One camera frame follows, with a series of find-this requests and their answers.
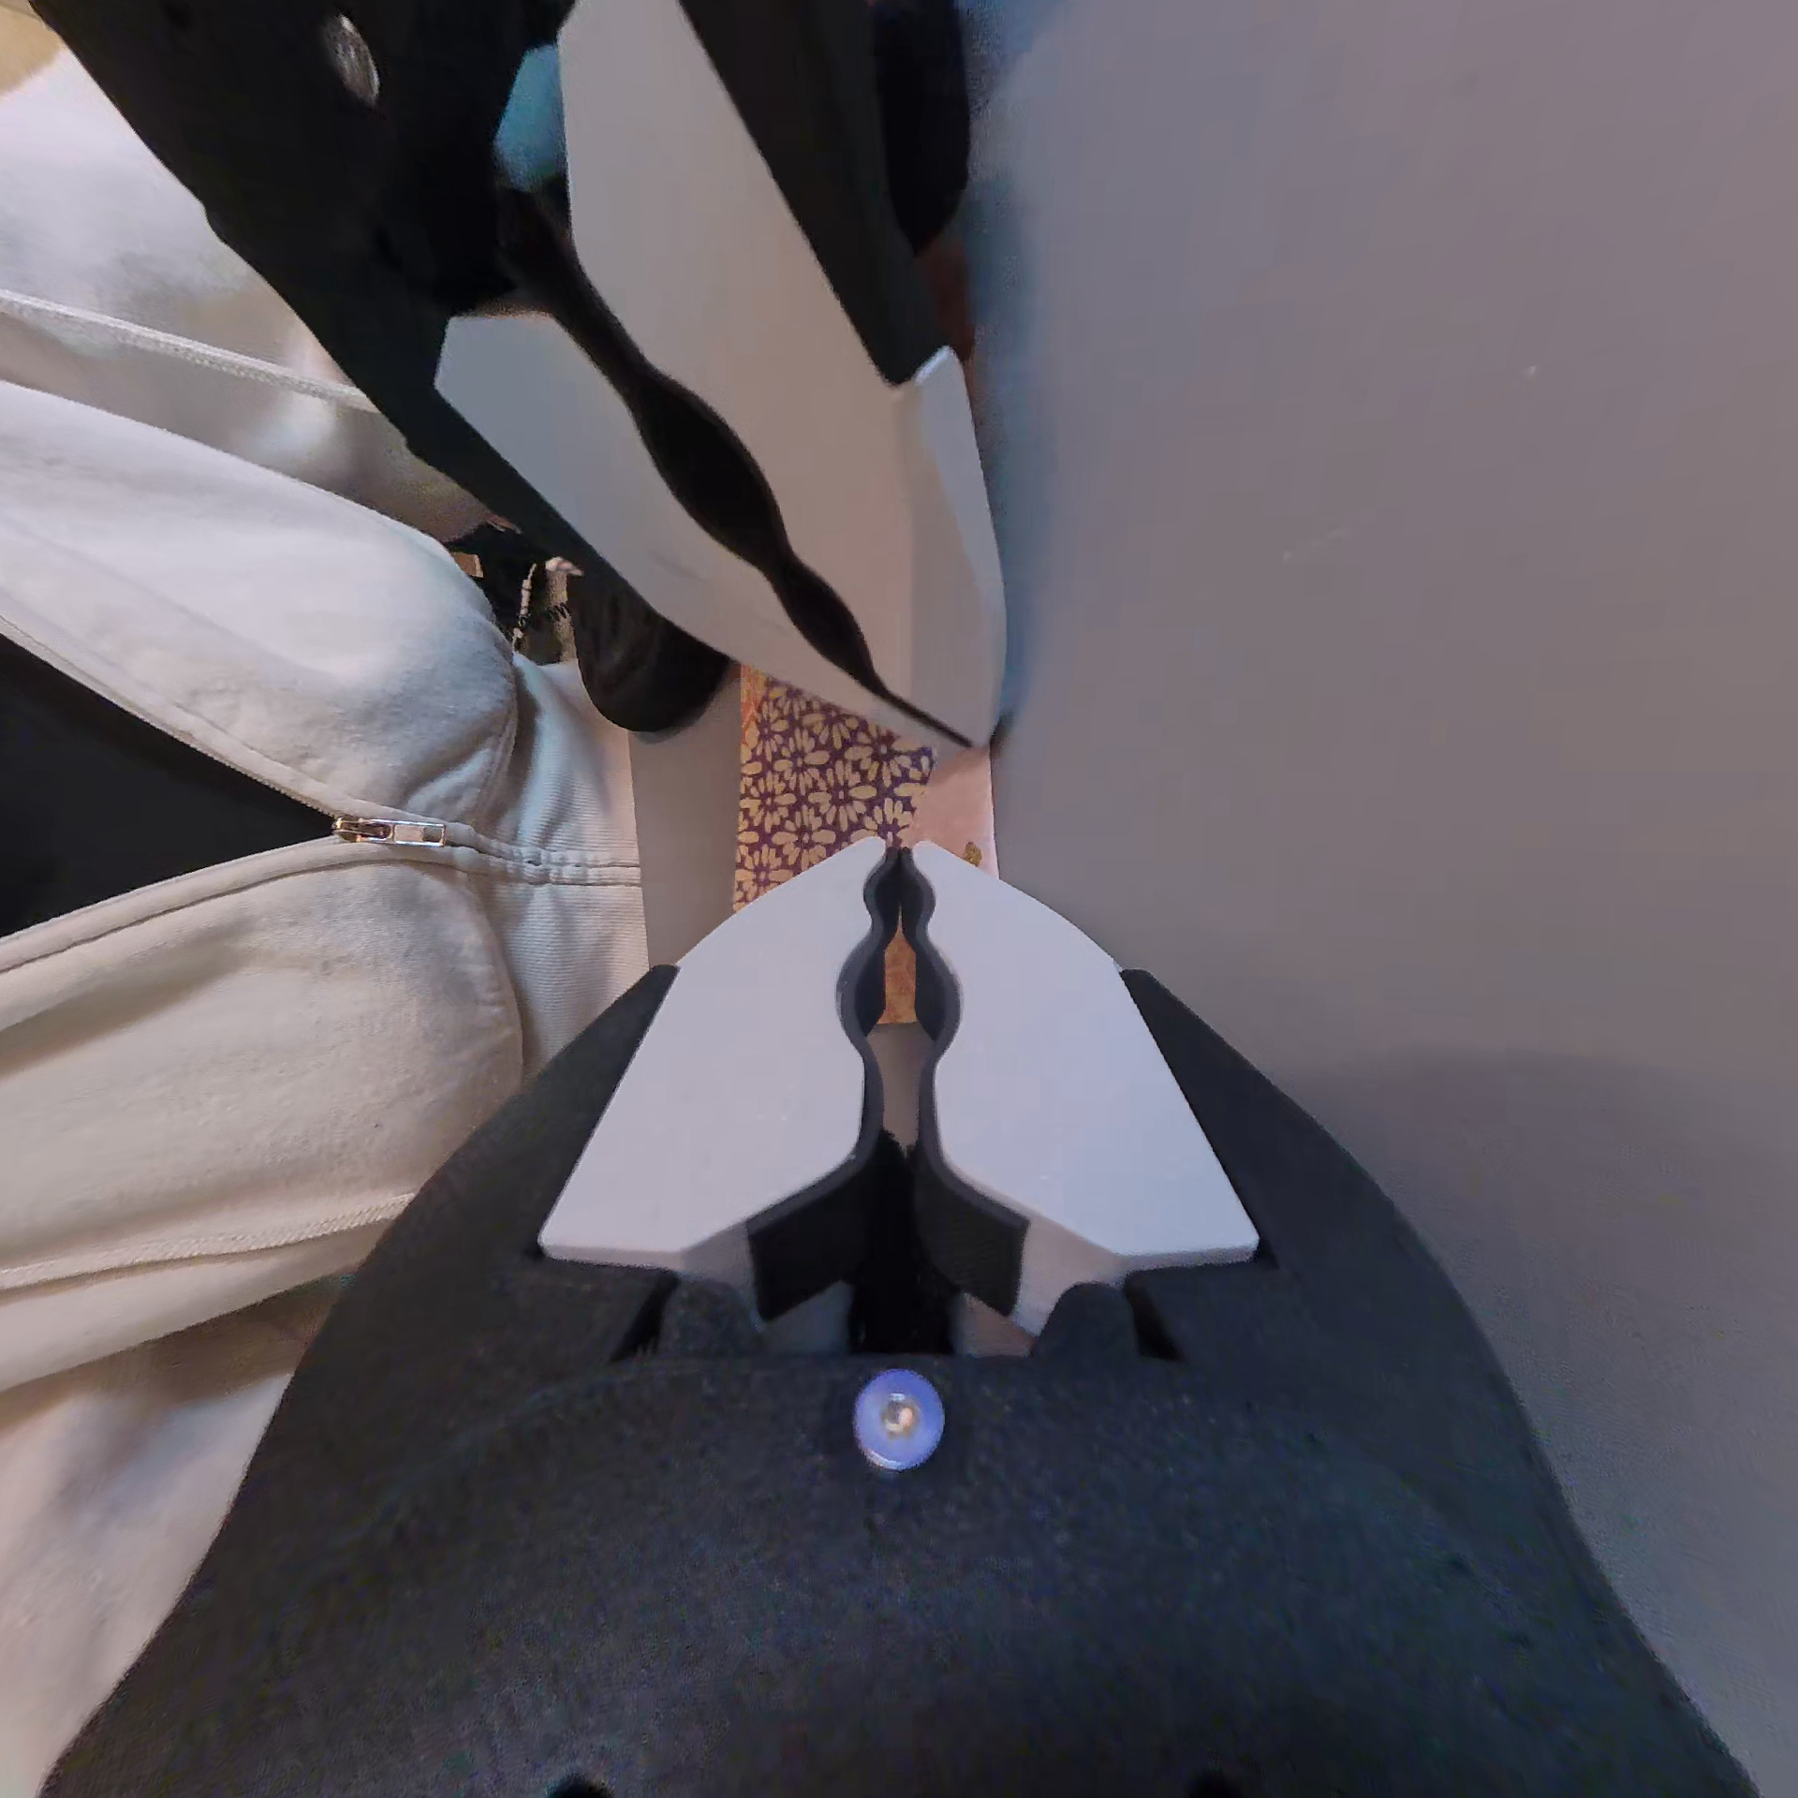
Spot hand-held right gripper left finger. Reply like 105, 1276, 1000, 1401
540, 836, 902, 1291

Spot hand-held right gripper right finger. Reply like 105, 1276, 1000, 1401
905, 843, 1262, 1335

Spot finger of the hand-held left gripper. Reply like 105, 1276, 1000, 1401
435, 309, 975, 748
560, 0, 1009, 748

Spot purple yellow patterned origami paper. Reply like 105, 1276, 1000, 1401
732, 666, 1000, 1026

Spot person's white zip jacket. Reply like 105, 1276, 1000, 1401
0, 0, 652, 1798

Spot person's black shirt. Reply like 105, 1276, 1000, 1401
0, 637, 334, 936

